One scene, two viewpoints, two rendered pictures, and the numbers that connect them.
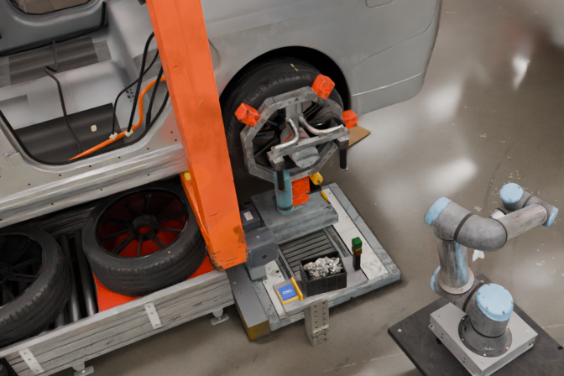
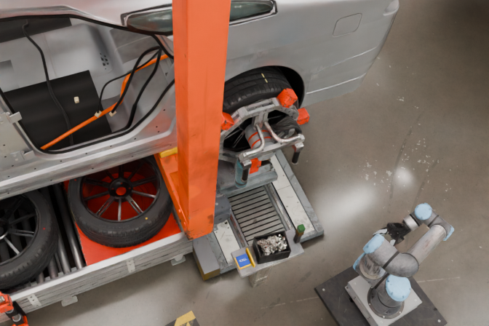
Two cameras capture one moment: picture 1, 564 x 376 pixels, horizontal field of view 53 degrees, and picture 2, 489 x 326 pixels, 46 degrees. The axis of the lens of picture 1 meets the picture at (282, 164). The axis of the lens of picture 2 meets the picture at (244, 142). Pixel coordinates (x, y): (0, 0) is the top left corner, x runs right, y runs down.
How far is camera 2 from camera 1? 122 cm
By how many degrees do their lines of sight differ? 17
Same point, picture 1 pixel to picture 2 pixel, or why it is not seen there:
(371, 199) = (303, 156)
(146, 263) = (128, 227)
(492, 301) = (396, 288)
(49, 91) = (31, 58)
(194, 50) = (209, 125)
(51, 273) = (47, 231)
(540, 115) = (451, 83)
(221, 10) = not seen: hidden behind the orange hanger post
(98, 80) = (77, 49)
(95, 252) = (83, 214)
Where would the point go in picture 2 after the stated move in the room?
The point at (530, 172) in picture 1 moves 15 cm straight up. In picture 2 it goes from (434, 141) to (441, 130)
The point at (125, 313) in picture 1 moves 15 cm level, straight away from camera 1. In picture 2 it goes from (110, 266) to (100, 246)
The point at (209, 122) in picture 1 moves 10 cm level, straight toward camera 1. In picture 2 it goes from (208, 161) to (212, 179)
